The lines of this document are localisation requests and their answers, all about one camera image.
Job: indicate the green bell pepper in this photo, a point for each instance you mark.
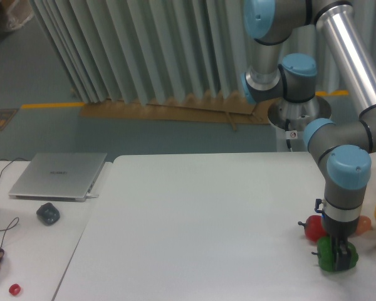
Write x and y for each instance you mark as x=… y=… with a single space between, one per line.
x=325 y=257

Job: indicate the yellow floor tape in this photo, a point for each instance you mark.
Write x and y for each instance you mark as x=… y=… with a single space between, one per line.
x=52 y=105

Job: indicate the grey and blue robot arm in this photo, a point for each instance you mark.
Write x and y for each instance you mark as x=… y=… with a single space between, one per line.
x=341 y=152

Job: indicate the brown egg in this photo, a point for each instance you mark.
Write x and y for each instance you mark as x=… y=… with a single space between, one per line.
x=364 y=225

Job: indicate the silver laptop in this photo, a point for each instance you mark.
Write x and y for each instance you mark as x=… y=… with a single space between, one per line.
x=68 y=176

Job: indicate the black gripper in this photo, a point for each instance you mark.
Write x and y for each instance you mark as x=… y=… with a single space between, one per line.
x=339 y=224

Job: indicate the brown cardboard sheet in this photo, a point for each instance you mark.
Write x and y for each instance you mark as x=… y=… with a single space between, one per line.
x=233 y=110

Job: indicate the dark grey earbuds case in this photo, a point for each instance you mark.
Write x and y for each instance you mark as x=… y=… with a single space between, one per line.
x=48 y=214

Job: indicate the red bell pepper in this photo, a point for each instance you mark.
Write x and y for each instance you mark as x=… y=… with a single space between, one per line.
x=313 y=228

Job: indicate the pale green folding curtain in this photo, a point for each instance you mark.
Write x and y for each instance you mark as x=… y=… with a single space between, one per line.
x=163 y=51

